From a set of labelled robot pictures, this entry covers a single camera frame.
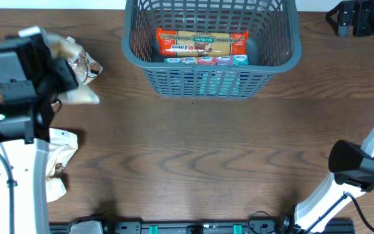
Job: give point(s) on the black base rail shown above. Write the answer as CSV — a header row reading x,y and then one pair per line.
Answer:
x,y
336,226

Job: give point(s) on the teal snack packet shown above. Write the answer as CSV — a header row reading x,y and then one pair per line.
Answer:
x,y
216,85

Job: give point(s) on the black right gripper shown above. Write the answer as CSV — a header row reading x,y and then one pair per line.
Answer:
x,y
365,9

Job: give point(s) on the plain beige paper pouch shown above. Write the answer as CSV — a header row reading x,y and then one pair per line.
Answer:
x,y
66,48

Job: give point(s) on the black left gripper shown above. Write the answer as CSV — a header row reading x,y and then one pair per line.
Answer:
x,y
59,66

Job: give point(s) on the Pantree cookie pouch printed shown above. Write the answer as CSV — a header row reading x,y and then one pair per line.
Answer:
x,y
85,67

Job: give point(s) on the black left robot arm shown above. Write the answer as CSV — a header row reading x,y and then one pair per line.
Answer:
x,y
24,146

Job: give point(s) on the multicolour tissue pack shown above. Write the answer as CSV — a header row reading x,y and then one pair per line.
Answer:
x,y
229,60

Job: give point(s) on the spaghetti packet red ends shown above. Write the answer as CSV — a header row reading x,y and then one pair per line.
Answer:
x,y
200,44

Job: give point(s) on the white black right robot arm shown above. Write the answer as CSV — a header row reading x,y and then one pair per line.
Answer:
x,y
351,166

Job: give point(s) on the grey plastic basket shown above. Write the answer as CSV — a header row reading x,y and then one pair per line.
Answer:
x,y
273,45

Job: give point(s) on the beige pouch with window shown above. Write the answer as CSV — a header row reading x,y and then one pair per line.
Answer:
x,y
62,147

